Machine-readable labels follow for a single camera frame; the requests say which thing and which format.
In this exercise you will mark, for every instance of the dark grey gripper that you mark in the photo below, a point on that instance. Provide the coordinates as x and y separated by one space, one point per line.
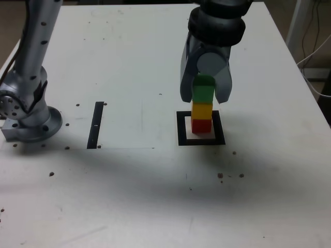
214 47

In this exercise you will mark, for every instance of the green cube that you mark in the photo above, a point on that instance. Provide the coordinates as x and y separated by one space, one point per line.
204 91

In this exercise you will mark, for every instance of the yellow cube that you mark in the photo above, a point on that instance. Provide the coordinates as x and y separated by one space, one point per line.
201 111

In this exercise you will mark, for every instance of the red cube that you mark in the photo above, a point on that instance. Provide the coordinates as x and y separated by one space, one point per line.
201 126

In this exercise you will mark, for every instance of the black tape square outline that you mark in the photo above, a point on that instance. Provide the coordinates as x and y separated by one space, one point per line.
201 142

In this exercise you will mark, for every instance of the black tape strip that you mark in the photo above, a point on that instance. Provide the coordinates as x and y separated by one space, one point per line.
95 124

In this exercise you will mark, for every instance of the white frame leg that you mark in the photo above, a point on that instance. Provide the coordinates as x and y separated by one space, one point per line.
294 20

